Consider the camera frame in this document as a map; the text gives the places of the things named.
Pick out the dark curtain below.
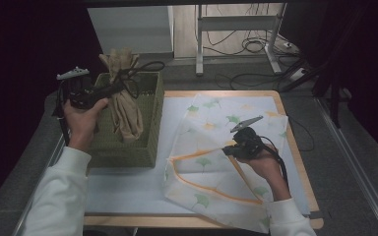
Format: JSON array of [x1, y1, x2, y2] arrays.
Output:
[[279, 0, 378, 165], [0, 0, 110, 214]]

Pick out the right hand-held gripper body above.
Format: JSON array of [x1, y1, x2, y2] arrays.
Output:
[[229, 115, 266, 160]]

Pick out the wooden work board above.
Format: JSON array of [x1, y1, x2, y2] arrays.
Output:
[[84, 95, 312, 216]]

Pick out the person's left hand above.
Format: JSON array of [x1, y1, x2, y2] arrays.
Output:
[[62, 97, 110, 146]]

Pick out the beige garment with black straps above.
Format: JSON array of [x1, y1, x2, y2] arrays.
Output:
[[97, 47, 166, 145]]

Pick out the green woven basket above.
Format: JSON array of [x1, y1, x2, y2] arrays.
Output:
[[84, 71, 165, 169]]

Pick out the white metal desk frame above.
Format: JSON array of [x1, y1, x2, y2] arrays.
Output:
[[195, 3, 288, 77]]

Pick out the thin black cable beside table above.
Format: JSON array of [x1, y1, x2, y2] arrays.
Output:
[[288, 115, 316, 152]]

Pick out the white power strip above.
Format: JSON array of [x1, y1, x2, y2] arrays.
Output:
[[288, 67, 308, 82]]

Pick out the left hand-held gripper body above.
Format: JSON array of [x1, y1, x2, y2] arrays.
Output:
[[56, 66, 96, 111]]

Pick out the leaf print mesh laundry bag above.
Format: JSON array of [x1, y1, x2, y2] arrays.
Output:
[[162, 93, 290, 234]]

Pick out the right hand-held gripper black cable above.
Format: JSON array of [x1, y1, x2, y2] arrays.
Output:
[[259, 135, 290, 191]]

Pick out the person's right hand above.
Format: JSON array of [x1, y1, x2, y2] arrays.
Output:
[[236, 147, 283, 181]]

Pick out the black cable bundle on floor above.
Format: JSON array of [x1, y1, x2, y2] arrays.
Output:
[[203, 3, 298, 57]]

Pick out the aluminium rail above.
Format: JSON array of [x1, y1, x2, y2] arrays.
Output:
[[314, 97, 378, 236], [11, 131, 68, 236]]

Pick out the white cabinet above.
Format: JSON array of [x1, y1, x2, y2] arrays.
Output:
[[87, 5, 175, 57]]

